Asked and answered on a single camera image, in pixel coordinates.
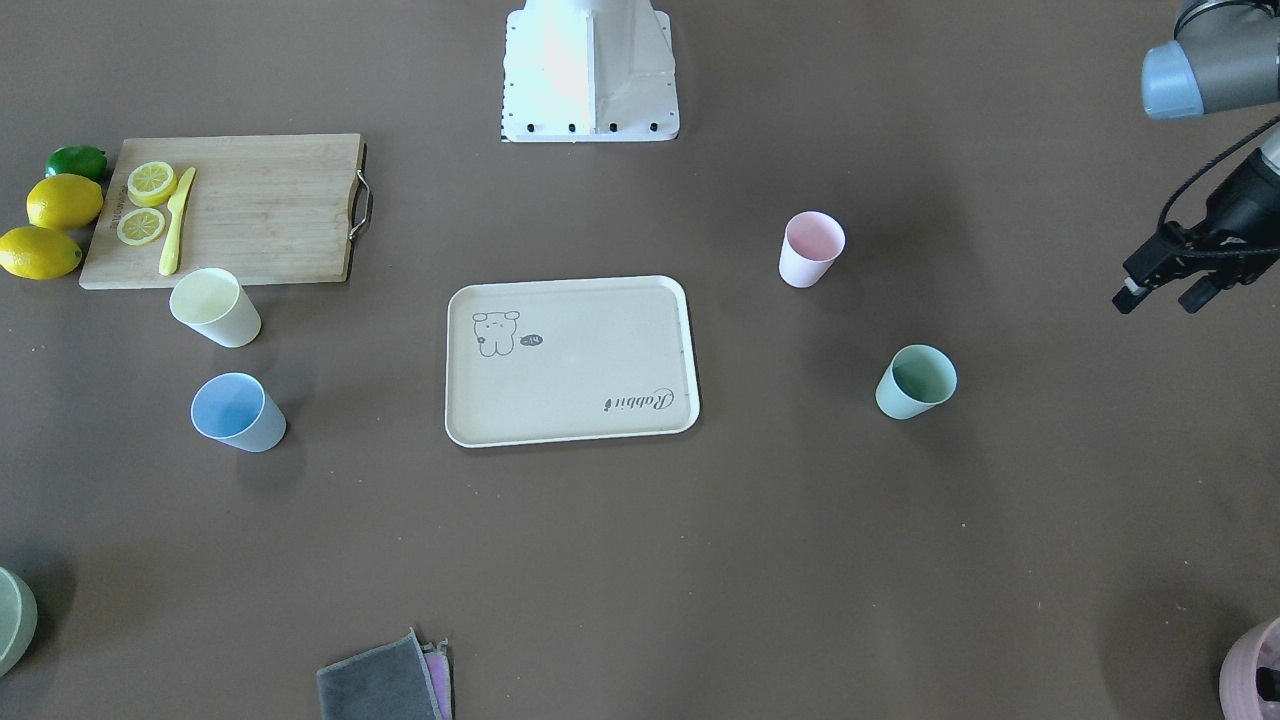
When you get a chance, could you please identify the wooden cutting board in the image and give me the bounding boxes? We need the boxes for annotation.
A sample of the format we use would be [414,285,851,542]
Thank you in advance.
[79,133,371,290]

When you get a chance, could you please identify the pale yellow cup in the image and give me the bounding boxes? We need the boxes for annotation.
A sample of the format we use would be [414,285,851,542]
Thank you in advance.
[169,268,262,348]

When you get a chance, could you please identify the blue cup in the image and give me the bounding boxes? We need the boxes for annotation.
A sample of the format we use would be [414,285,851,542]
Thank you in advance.
[189,372,287,454]

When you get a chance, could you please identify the beige rabbit tray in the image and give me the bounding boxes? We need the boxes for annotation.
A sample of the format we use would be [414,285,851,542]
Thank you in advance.
[444,275,701,448]

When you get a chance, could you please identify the grey folded cloth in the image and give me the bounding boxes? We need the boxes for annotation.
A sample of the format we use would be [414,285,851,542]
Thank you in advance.
[316,630,454,719]

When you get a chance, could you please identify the pink cup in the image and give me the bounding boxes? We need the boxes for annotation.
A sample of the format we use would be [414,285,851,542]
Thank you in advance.
[778,211,846,288]

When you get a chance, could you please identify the green lime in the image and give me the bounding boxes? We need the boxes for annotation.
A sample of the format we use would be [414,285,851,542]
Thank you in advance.
[45,143,108,182]

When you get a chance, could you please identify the green cup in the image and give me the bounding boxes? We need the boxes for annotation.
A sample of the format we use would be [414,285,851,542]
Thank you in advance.
[876,345,957,420]

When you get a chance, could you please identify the yellow plastic knife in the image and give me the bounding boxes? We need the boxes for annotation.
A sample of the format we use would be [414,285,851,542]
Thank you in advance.
[157,167,197,275]

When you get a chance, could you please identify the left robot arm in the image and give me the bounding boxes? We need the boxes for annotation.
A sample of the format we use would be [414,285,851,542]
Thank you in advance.
[1112,1,1279,314]

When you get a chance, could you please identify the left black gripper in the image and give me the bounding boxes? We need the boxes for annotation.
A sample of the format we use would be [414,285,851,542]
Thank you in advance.
[1112,150,1279,314]

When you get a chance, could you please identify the pink bowl with ice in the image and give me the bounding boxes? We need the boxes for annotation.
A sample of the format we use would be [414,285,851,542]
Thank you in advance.
[1219,619,1279,719]

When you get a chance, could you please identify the mint green bowl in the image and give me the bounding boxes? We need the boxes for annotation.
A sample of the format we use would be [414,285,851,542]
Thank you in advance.
[0,568,38,676]

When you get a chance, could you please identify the whole yellow lemon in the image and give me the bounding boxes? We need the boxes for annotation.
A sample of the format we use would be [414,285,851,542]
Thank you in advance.
[26,173,104,231]
[1,225,83,281]

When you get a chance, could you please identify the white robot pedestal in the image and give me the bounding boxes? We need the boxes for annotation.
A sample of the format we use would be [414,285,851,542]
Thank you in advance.
[500,1,681,143]

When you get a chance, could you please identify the lemon slice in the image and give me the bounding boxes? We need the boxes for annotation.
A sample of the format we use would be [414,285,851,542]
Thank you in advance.
[125,161,179,208]
[115,208,168,246]

